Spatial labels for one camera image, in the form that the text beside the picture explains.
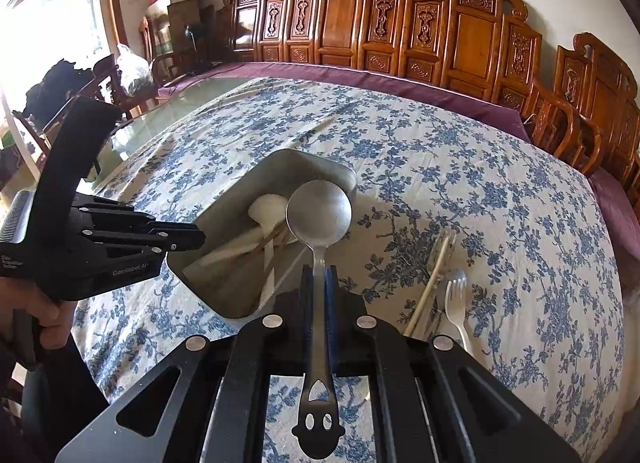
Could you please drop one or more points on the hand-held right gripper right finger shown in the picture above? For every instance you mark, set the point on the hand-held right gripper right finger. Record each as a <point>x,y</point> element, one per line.
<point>331,303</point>

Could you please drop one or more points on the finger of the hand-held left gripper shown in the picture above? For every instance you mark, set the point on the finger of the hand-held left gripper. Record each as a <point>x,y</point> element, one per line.
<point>175,238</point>
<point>115,213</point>

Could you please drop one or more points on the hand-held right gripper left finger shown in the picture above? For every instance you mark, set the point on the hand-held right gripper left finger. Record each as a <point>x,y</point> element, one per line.
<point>306,303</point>

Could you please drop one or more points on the rectangular metal tin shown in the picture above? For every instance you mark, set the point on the rectangular metal tin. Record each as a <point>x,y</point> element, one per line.
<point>220,223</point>

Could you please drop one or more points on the metal spoon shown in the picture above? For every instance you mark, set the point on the metal spoon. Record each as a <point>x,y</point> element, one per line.
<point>318,215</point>

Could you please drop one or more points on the large white plastic spoon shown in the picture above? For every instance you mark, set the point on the large white plastic spoon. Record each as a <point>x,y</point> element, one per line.
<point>265,210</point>

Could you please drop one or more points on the white plastic fork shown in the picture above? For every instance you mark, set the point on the white plastic fork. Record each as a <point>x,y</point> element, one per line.
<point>457,303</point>

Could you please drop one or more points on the person's left hand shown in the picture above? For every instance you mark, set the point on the person's left hand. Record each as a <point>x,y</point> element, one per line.
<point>50,315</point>

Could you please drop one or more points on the carved wooden chair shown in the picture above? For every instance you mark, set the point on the carved wooden chair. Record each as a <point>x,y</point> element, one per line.
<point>105,78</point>

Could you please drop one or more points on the black cloth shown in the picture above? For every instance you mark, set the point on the black cloth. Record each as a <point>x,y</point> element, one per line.
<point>55,88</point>

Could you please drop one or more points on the white plastic bag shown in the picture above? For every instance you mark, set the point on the white plastic bag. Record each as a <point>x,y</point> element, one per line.
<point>134,70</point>

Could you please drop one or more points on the blue floral tablecloth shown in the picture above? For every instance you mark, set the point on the blue floral tablecloth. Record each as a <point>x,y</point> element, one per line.
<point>450,168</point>

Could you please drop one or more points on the black desk lamp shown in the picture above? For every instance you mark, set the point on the black desk lamp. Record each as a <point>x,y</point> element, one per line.
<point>192,38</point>

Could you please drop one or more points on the stack of brown boxes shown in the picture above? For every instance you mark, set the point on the stack of brown boxes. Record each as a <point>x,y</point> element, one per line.
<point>185,28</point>

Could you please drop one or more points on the wooden framed window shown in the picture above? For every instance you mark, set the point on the wooden framed window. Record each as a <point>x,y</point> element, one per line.
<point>112,3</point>

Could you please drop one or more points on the purple sofa cushion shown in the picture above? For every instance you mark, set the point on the purple sofa cushion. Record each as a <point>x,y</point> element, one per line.
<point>400,88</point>

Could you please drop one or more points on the carved wooden sofa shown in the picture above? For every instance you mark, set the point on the carved wooden sofa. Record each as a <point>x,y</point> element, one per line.
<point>350,18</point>

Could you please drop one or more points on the purple armchair cushion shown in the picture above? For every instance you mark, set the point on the purple armchair cushion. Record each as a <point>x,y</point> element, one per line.
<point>620,213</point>

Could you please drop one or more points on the carved wooden armchair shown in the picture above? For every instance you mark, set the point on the carved wooden armchair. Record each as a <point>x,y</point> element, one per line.
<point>600,93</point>

